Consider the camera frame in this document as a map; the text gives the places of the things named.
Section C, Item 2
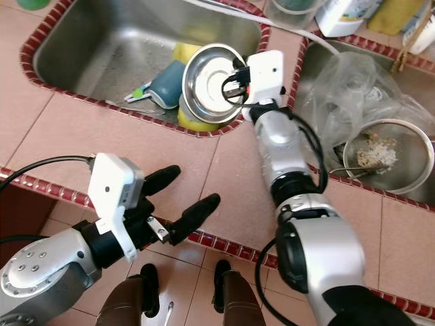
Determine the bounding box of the brown left robot leg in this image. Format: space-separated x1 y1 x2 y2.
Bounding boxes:
99 264 162 326

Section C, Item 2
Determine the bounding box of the round steel plate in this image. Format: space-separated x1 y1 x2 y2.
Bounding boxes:
179 42 249 126

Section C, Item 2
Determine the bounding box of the clear plastic bag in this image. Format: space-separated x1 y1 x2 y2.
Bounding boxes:
296 51 435 147

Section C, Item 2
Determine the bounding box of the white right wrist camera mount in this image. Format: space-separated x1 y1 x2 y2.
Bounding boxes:
243 49 287 115

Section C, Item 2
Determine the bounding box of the bright yellow sponge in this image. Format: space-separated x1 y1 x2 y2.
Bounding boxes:
171 41 203 67

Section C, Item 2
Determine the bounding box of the stainless steel sink basin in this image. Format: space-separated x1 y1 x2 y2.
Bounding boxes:
296 37 435 204
19 0 273 139

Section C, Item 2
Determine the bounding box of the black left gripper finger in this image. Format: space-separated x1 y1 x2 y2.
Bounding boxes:
140 165 183 200
167 193 222 247

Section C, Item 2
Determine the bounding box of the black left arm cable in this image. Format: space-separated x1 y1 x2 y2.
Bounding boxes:
0 156 100 247

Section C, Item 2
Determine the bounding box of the white water hose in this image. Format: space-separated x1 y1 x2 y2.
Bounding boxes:
180 0 341 56

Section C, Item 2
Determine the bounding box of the green white brush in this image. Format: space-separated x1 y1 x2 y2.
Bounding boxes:
124 81 154 104

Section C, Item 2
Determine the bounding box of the white detergent bottle yellow cap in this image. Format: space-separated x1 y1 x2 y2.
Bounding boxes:
314 0 386 39

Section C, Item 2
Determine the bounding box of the blue white utensil holder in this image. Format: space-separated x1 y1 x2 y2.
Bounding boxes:
148 60 188 111

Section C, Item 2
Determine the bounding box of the yellow plastic bowl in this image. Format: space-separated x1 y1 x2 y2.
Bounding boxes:
175 98 222 134

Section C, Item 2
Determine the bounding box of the clear plastic container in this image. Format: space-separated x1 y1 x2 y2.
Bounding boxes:
264 0 325 32

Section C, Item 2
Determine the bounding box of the steel strainer bowl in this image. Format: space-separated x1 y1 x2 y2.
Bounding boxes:
338 117 435 196

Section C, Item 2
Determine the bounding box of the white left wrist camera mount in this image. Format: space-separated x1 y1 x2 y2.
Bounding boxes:
91 152 145 263

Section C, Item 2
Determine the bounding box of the mustard yellow sponge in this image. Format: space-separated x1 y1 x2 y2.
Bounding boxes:
367 0 428 36

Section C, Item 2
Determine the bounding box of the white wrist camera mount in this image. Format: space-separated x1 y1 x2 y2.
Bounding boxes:
243 49 287 115
91 152 145 263

